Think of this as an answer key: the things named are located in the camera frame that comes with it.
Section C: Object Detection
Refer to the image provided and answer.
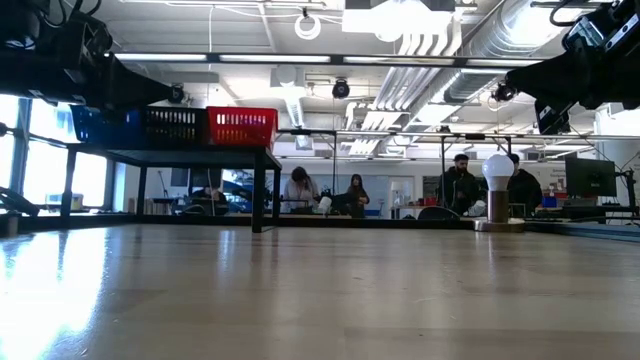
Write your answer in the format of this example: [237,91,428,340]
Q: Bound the black computer monitor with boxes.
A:
[564,157,618,198]

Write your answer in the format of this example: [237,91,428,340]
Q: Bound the person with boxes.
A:
[506,153,544,217]
[346,173,372,219]
[436,153,484,216]
[191,185,230,212]
[283,166,321,215]

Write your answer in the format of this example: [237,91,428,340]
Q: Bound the silver air duct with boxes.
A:
[442,0,584,104]

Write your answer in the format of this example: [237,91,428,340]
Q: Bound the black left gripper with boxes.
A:
[0,49,175,110]

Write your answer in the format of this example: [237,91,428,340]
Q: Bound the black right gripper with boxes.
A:
[504,42,640,112]

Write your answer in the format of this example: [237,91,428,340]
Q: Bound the white ceiling ring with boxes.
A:
[293,13,323,42]

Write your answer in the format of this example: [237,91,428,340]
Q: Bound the black frame table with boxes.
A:
[59,143,282,234]

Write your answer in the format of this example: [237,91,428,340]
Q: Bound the black chair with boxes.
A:
[417,205,461,221]

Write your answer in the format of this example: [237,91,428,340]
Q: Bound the white bulb table lamp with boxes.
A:
[473,153,526,234]

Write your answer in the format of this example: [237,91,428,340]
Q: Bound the blue plastic basket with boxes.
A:
[69,103,147,150]

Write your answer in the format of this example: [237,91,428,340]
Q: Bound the black plastic basket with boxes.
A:
[141,105,211,148]

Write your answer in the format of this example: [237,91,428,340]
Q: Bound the red plastic basket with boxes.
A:
[205,105,280,149]

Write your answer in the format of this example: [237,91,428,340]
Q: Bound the overhead light bar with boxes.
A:
[112,51,549,70]

